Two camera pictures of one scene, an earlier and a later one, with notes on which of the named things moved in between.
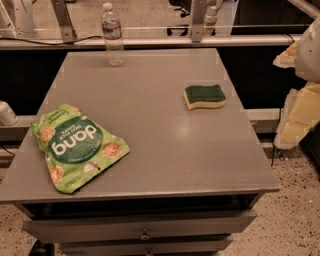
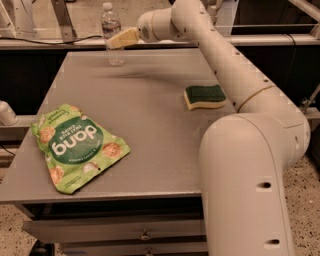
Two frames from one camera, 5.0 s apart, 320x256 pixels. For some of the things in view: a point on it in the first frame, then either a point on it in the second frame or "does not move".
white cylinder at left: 7,115 does not move
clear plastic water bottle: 113,36 does not move
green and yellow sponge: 203,96 does not move
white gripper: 309,55 → 145,29
